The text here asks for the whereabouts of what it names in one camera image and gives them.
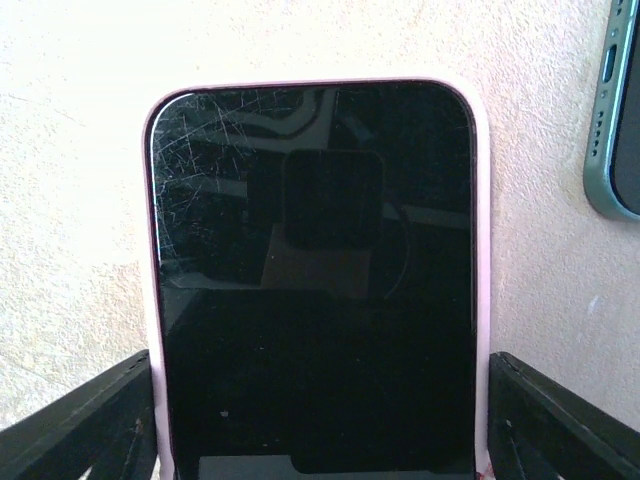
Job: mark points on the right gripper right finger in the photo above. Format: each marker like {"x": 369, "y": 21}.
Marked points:
{"x": 538, "y": 429}

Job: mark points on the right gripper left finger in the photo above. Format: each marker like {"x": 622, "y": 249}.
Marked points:
{"x": 104, "y": 429}

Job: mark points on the phone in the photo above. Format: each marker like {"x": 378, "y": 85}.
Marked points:
{"x": 611, "y": 164}
{"x": 321, "y": 261}

